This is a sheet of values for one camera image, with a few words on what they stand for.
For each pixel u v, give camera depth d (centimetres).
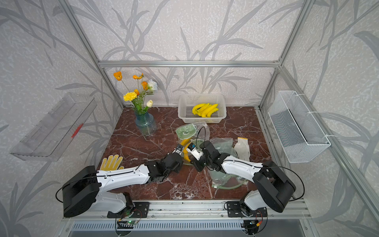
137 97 84
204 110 114
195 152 76
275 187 43
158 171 62
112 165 89
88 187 41
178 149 73
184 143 96
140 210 72
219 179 77
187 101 119
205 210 75
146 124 96
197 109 116
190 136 94
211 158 67
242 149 96
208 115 111
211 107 114
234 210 73
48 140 65
